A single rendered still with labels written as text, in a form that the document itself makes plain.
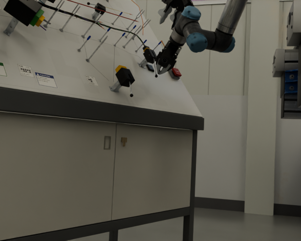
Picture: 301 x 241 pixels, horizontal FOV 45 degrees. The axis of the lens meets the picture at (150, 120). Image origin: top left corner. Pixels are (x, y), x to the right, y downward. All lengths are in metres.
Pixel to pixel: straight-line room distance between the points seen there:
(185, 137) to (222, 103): 2.42
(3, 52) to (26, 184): 0.44
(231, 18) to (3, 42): 0.85
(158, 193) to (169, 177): 0.10
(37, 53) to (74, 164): 0.42
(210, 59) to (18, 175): 3.39
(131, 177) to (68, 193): 0.33
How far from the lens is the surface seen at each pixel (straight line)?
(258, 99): 4.16
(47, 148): 1.28
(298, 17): 1.04
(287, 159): 4.23
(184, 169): 1.85
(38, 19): 1.30
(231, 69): 4.30
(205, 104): 4.24
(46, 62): 1.37
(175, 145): 1.78
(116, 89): 1.48
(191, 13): 1.51
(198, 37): 1.44
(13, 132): 1.22
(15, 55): 1.31
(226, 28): 1.52
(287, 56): 1.53
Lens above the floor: 0.73
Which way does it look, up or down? 3 degrees up
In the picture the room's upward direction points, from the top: 3 degrees clockwise
